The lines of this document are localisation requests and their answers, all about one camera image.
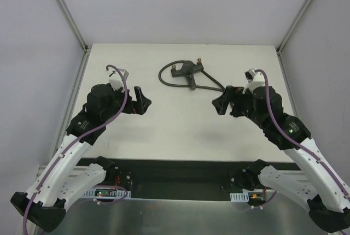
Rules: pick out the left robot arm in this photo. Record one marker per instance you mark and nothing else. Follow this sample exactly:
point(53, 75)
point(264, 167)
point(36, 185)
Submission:
point(46, 202)

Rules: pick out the right aluminium frame post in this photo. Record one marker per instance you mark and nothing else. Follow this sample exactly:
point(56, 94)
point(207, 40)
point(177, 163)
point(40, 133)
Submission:
point(292, 28)

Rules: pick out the aluminium frame post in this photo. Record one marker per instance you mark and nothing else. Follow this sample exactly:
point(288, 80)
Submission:
point(72, 24)
point(292, 28)

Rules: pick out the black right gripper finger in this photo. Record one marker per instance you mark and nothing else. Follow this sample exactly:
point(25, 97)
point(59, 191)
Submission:
point(228, 99)
point(220, 104)

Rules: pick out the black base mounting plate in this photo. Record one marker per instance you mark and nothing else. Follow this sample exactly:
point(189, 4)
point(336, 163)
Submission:
point(180, 180)

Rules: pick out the left white cable duct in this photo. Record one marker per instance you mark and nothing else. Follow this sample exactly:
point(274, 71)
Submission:
point(100, 193)

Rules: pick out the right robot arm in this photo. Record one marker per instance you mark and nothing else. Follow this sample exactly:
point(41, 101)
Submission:
point(326, 198)

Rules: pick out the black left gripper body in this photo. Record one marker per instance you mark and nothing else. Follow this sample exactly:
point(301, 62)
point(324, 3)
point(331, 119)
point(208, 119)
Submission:
point(131, 105)

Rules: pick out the left aluminium frame post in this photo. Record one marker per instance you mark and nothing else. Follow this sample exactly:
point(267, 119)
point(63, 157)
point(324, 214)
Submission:
point(72, 24)

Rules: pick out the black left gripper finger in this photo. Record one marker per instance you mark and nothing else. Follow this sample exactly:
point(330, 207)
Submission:
point(144, 104)
point(138, 104)

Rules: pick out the white cable duct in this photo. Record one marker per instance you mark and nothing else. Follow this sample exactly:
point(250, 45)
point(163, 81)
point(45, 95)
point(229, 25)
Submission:
point(242, 197)
point(100, 193)

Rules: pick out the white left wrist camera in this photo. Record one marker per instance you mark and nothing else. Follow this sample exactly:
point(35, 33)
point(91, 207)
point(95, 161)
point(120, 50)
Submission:
point(115, 79)

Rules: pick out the right white cable duct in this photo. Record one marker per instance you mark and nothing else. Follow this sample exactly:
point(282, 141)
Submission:
point(242, 197)

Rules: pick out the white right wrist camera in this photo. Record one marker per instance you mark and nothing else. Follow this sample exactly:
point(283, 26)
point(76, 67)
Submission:
point(255, 79)

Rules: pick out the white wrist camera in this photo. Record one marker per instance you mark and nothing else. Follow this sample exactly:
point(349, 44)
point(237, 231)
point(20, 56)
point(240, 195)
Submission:
point(115, 79)
point(255, 79)

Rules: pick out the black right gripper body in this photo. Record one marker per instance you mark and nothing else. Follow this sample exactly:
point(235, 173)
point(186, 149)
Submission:
point(235, 103)

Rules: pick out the dark grey faucet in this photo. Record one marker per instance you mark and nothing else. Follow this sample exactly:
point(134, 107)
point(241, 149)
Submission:
point(187, 70)

